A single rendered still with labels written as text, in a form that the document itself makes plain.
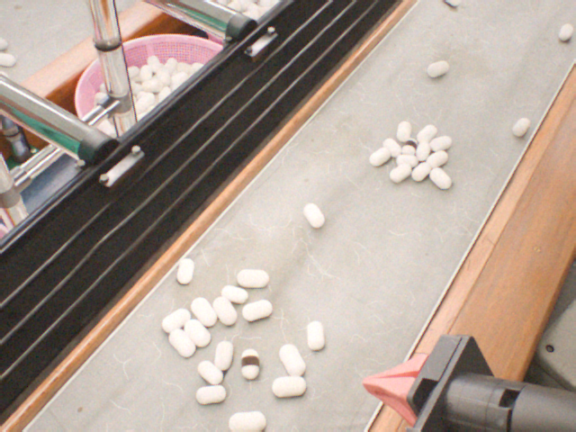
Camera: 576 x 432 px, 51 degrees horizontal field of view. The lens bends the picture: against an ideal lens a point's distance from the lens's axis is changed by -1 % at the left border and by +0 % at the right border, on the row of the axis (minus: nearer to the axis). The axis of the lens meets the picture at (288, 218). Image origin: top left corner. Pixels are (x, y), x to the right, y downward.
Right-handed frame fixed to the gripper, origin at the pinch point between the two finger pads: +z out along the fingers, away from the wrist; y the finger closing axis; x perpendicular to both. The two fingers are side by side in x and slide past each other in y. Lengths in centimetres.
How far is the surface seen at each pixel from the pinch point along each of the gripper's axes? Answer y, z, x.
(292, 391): 1.0, 12.3, 3.3
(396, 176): -33.1, 16.1, 0.1
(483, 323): -18.3, 0.9, 11.7
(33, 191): -5, 55, -22
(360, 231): -23.0, 17.0, 1.5
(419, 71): -58, 23, -4
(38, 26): -28, 67, -41
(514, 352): -17.0, -2.4, 14.5
